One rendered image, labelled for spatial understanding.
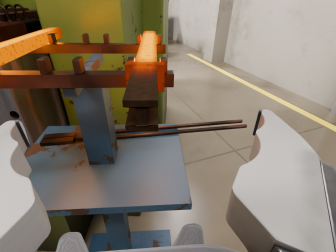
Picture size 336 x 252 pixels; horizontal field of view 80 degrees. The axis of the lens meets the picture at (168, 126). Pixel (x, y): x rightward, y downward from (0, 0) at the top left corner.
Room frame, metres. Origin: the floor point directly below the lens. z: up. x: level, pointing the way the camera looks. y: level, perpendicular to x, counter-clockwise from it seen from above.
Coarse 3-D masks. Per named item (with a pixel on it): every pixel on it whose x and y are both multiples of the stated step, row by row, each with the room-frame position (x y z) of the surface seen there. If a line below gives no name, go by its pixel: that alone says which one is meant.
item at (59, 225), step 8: (48, 216) 0.49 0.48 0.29; (56, 216) 0.49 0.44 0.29; (64, 216) 0.49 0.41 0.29; (72, 216) 0.53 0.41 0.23; (80, 216) 0.58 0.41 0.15; (88, 216) 0.64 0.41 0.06; (56, 224) 0.49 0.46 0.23; (64, 224) 0.49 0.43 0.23; (72, 224) 0.51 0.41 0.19; (80, 224) 0.56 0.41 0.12; (88, 224) 0.62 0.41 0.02; (56, 232) 0.49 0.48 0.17; (64, 232) 0.49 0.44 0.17; (80, 232) 0.54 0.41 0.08; (48, 240) 0.49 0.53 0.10; (56, 240) 0.49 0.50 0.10; (40, 248) 0.49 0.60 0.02; (48, 248) 0.49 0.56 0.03
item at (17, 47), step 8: (32, 32) 0.48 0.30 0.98; (40, 32) 0.48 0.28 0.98; (48, 32) 0.50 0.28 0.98; (56, 32) 0.54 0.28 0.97; (8, 40) 0.38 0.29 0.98; (16, 40) 0.39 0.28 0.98; (24, 40) 0.39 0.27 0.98; (32, 40) 0.42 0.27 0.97; (40, 40) 0.45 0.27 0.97; (0, 48) 0.32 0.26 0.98; (8, 48) 0.34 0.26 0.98; (16, 48) 0.36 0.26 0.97; (24, 48) 0.38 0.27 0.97; (32, 48) 0.41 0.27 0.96; (0, 56) 0.31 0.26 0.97; (8, 56) 0.33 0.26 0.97; (16, 56) 0.35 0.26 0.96; (0, 64) 0.31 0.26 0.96
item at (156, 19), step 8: (144, 0) 1.12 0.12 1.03; (152, 0) 1.12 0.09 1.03; (160, 0) 1.12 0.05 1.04; (144, 8) 1.12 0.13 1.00; (152, 8) 1.12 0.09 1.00; (160, 8) 1.12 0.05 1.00; (144, 16) 1.12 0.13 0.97; (152, 16) 1.12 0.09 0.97; (160, 16) 1.12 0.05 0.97; (144, 24) 1.12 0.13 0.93; (152, 24) 1.12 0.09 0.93; (160, 24) 1.12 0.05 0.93; (160, 32) 1.12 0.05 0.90; (160, 56) 1.12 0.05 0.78; (160, 96) 1.12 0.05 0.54; (160, 104) 1.12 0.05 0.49; (160, 112) 1.12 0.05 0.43; (160, 120) 1.12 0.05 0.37
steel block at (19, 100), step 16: (16, 64) 0.54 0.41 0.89; (32, 64) 0.60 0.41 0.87; (16, 96) 0.50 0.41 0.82; (32, 96) 0.56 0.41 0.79; (48, 96) 0.63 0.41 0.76; (0, 112) 0.49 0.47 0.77; (32, 112) 0.53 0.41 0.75; (48, 112) 0.60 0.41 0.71; (64, 112) 0.69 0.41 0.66; (32, 128) 0.51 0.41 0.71; (32, 144) 0.49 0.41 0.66
